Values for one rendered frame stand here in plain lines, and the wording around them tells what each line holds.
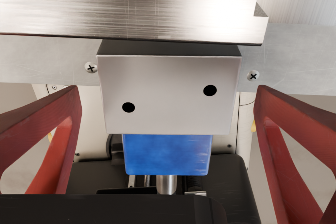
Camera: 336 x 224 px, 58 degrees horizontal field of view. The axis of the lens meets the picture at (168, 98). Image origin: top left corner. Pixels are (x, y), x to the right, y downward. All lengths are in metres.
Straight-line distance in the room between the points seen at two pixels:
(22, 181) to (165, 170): 1.49
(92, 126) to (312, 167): 1.03
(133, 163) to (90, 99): 0.69
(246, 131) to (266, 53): 0.75
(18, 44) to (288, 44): 0.14
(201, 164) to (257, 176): 1.36
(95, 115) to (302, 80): 0.73
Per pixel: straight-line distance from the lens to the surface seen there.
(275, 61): 0.17
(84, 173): 0.92
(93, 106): 0.85
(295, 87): 0.19
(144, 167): 0.16
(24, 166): 1.54
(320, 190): 1.69
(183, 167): 0.16
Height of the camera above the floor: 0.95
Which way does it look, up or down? 55 degrees down
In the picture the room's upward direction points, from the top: 180 degrees clockwise
